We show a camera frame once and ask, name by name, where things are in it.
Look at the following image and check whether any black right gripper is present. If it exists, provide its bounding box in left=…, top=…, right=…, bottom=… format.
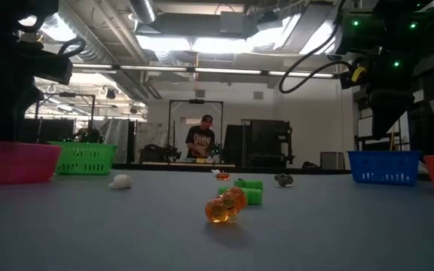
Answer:
left=367, top=52, right=420, bottom=140

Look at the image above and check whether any small dark translucent skull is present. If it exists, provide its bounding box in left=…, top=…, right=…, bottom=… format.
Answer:
left=274, top=172, right=295, bottom=188

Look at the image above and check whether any green block toy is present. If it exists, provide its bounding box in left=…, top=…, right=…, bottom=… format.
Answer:
left=216, top=186, right=264, bottom=206

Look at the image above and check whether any yellow pole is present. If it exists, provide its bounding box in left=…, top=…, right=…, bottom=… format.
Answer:
left=390, top=126, right=401, bottom=151

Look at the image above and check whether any black side desk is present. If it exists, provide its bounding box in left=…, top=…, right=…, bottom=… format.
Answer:
left=354, top=130, right=410, bottom=152

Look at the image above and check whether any black cabinet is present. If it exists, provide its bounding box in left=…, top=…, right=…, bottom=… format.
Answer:
left=407, top=71, right=434, bottom=156

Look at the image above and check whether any pink plastic bowl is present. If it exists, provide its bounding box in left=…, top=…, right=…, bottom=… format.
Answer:
left=0, top=139, right=63, bottom=186

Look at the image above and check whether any black monitor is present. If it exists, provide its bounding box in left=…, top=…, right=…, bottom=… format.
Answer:
left=39, top=118, right=77, bottom=143

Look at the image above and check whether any blue plastic basket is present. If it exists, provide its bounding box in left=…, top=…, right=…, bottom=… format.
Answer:
left=347, top=150, right=423, bottom=187

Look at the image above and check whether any grey box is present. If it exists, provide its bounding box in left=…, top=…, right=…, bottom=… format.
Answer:
left=319, top=151, right=347, bottom=170

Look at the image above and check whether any person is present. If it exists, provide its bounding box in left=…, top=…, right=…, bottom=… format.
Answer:
left=185, top=114, right=216, bottom=160
left=75, top=127, right=103, bottom=144

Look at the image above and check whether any green plastic basket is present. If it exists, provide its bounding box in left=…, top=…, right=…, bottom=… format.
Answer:
left=47, top=141, right=118, bottom=176

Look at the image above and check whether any long ceiling light tube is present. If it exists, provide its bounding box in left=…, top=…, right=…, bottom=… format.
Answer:
left=267, top=70, right=335, bottom=79
left=194, top=67, right=263, bottom=75
left=118, top=64, right=188, bottom=73

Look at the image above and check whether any grey cover sheet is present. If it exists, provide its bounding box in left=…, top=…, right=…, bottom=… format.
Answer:
left=91, top=118, right=130, bottom=164

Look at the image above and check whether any grey-blue table mat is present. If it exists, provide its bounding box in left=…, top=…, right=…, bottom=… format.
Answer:
left=0, top=169, right=434, bottom=271

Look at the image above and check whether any black chair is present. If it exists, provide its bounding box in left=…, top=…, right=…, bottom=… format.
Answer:
left=138, top=145, right=166, bottom=164

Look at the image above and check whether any background wooden table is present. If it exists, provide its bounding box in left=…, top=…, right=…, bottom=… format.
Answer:
left=141, top=161, right=237, bottom=169

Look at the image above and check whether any grey ceiling unit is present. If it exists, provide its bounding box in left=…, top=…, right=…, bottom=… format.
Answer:
left=219, top=11, right=246, bottom=38

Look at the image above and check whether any large orange translucent toy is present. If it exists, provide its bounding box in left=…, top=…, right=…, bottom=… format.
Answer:
left=204, top=187, right=249, bottom=224

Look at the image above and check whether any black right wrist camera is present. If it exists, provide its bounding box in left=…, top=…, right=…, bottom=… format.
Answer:
left=339, top=56, right=372, bottom=91

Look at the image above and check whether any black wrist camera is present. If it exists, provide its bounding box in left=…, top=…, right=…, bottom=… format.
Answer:
left=17, top=50, right=74, bottom=86
left=339, top=56, right=372, bottom=91

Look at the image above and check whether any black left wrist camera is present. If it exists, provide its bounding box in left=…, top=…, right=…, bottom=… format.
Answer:
left=17, top=50, right=74, bottom=86

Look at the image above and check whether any black camera cable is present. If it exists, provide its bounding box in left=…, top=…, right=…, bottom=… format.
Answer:
left=279, top=0, right=353, bottom=95
left=57, top=36, right=87, bottom=57

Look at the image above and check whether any silver ventilation duct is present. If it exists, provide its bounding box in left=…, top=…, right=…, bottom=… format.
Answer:
left=128, top=0, right=157, bottom=24

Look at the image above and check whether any black gantry frame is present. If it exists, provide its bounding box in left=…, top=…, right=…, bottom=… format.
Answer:
left=167, top=99, right=225, bottom=163

